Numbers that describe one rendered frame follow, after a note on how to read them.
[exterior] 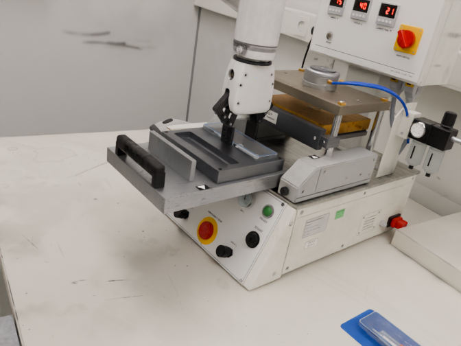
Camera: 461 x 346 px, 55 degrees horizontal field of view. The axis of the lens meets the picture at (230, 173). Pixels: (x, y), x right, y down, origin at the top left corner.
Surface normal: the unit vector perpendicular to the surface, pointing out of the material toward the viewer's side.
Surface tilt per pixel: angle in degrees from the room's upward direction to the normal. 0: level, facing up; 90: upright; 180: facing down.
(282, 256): 90
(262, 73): 86
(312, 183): 90
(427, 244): 0
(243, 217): 65
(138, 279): 0
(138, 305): 0
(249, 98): 89
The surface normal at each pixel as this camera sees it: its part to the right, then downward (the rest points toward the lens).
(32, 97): 0.52, 0.44
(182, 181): 0.15, -0.90
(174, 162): -0.77, 0.15
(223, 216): -0.64, -0.24
